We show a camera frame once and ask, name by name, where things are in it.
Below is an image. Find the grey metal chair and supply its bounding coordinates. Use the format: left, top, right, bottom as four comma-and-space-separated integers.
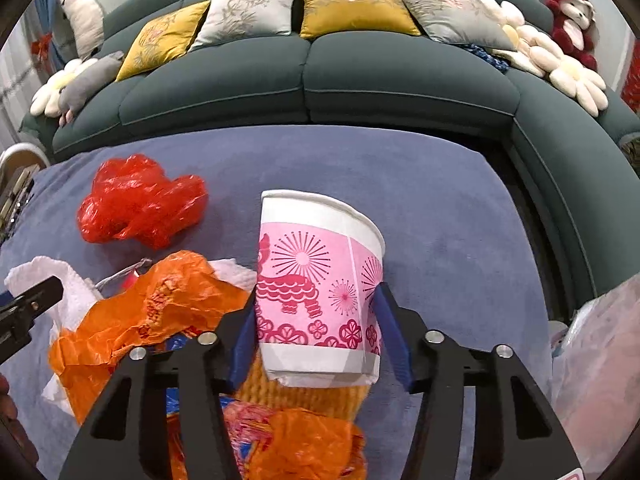
0, 142, 51, 241

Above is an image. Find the green curved sofa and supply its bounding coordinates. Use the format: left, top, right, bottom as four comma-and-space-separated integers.
20, 0, 640, 301

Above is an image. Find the grey plush toy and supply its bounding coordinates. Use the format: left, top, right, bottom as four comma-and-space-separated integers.
57, 51, 126, 126

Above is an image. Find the yellow embroidered pillow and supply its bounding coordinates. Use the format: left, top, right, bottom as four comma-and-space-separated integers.
299, 0, 422, 41
116, 0, 212, 82

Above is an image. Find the cream flower cushion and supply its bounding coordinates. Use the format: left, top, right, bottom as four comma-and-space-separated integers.
29, 57, 98, 118

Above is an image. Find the white plush toy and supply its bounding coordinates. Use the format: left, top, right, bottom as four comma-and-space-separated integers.
56, 0, 106, 61

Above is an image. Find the white lined trash bin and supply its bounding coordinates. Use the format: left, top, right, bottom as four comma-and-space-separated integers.
550, 272, 640, 478

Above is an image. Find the red hanging ornament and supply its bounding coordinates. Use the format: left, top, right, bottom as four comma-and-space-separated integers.
30, 32, 55, 68

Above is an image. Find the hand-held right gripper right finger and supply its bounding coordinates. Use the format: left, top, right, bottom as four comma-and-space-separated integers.
372, 282, 583, 480

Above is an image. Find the red white teddy bear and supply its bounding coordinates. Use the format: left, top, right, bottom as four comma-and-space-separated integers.
544, 0, 599, 72

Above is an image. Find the white paper towel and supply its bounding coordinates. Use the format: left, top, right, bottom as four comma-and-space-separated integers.
4, 256, 108, 406
210, 258, 258, 293

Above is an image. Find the grey embroidered pillow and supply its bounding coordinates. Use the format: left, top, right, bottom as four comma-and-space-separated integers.
189, 0, 301, 53
398, 0, 518, 52

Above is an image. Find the orange plastic bag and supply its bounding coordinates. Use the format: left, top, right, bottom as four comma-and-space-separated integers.
225, 405, 368, 480
48, 251, 258, 426

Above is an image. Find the orange knit-pattern packet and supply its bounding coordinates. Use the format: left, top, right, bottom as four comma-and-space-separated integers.
235, 350, 373, 421

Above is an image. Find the white flower cushion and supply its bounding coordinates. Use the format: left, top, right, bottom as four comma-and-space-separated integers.
515, 25, 610, 118
475, 0, 532, 63

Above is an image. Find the red wall banner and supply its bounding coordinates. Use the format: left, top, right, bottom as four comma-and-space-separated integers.
620, 40, 640, 113

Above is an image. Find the blue knitted cloth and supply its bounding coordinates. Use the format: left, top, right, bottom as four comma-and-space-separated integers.
462, 42, 511, 75

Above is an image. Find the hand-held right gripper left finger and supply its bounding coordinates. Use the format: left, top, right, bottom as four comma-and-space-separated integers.
59, 287, 258, 480

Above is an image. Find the red plastic bag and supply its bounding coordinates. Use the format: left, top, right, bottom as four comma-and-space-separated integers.
76, 154, 209, 251

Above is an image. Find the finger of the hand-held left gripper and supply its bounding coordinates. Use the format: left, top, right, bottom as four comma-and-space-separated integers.
0, 276, 65, 363

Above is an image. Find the red snack wrapper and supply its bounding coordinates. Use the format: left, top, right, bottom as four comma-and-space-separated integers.
220, 400, 281, 466

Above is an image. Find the pink patterned paper cup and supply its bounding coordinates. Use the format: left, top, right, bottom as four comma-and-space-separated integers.
254, 189, 387, 390

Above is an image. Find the green potted plant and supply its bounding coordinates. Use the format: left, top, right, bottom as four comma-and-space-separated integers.
619, 132, 640, 176

